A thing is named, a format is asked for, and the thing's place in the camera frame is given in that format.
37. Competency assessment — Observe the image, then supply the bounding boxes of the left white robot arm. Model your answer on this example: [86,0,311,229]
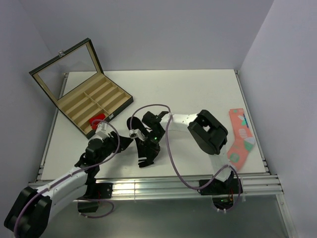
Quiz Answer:
[4,131,132,238]

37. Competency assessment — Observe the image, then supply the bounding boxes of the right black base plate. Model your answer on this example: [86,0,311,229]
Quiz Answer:
[198,178,243,196]

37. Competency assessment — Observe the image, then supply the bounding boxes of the aluminium table frame rail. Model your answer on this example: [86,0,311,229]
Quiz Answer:
[24,173,283,203]

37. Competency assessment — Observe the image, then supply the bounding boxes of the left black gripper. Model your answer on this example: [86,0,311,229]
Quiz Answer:
[96,130,133,165]

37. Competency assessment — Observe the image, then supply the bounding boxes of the black compartment display box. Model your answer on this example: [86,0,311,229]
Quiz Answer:
[29,38,134,139]

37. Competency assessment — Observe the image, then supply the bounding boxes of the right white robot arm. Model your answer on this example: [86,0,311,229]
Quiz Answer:
[127,110,236,193]

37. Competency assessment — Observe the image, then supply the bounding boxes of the red santa sock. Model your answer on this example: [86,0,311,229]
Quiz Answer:
[89,114,106,130]

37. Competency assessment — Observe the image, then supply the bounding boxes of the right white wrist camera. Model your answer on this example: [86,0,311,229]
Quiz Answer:
[129,129,146,141]

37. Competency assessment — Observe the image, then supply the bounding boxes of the black striped sock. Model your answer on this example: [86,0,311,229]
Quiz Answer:
[127,117,154,168]

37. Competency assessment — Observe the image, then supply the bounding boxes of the pink patterned sock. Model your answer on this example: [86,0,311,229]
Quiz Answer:
[227,108,256,171]

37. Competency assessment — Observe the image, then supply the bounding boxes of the small black box under rail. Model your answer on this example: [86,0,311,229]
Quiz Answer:
[77,201,99,214]

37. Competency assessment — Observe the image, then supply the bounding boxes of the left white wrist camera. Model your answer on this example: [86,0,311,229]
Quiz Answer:
[95,121,108,139]

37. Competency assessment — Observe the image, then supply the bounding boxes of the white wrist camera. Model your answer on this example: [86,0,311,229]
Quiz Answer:
[95,121,108,139]
[129,129,146,141]

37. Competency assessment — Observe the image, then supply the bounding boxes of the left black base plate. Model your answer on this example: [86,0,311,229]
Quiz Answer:
[94,182,113,199]

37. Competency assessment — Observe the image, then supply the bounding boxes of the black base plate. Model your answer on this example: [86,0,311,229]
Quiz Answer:
[94,182,113,199]
[198,178,243,196]

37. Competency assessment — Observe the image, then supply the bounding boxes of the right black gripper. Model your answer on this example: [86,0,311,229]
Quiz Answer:
[139,130,165,164]

